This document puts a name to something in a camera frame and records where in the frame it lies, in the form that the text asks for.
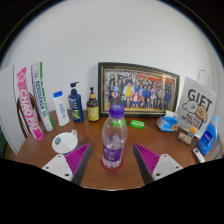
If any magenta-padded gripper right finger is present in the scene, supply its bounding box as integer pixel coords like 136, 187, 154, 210
132, 143, 184, 186

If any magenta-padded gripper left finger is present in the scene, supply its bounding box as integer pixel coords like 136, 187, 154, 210
41, 143, 93, 186

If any clear purple-capped water bottle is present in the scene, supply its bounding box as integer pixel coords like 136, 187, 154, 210
101, 103, 129, 170

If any white blue patterned paper cup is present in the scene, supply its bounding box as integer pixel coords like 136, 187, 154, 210
51, 129, 80, 156

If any small green packet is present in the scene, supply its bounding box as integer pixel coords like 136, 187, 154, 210
129, 119, 146, 130

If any blue tissue pack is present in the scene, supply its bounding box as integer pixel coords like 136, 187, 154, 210
155, 110, 180, 133

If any small patterned flat pack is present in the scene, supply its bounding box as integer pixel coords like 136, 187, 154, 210
177, 131, 193, 146

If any white blue-capped lotion bottle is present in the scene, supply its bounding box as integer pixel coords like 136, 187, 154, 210
52, 90, 71, 127

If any dark blue pump bottle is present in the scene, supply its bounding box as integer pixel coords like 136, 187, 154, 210
67, 81, 85, 124

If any pack of batteries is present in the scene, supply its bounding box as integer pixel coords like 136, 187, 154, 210
186, 126, 198, 139

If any yellow-labelled dark pump bottle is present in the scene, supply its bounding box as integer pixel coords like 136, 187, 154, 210
86, 86, 100, 123

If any blue detergent bottle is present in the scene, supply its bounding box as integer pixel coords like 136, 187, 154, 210
197, 114, 221, 157

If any framed group photo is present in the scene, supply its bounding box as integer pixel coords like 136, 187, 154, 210
97, 61, 181, 118

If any pink shuttlecock tube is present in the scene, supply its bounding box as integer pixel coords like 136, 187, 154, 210
16, 66, 45, 142

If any white green shuttlecock tube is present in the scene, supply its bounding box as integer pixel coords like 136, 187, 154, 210
30, 61, 55, 133

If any white paper gift bag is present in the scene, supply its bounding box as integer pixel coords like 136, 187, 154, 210
174, 69, 218, 139

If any dark green crate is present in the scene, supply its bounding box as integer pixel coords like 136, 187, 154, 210
0, 125, 7, 158

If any white refrigerator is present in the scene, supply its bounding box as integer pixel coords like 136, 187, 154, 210
0, 63, 21, 156

